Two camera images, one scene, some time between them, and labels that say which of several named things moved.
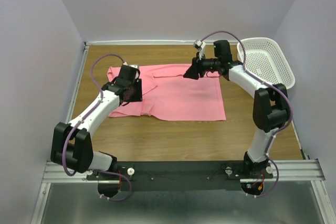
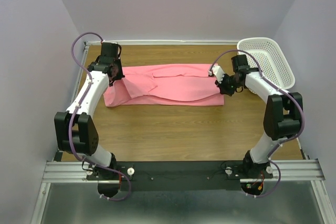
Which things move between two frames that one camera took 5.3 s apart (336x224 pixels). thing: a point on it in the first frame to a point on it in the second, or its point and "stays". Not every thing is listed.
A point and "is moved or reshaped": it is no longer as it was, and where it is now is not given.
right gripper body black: x=197 y=66 to x=224 y=86
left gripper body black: x=137 y=90 to x=117 y=73
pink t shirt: x=169 y=94 is moved or reshaped
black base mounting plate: x=182 y=176 stays
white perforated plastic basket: x=265 y=62 stays
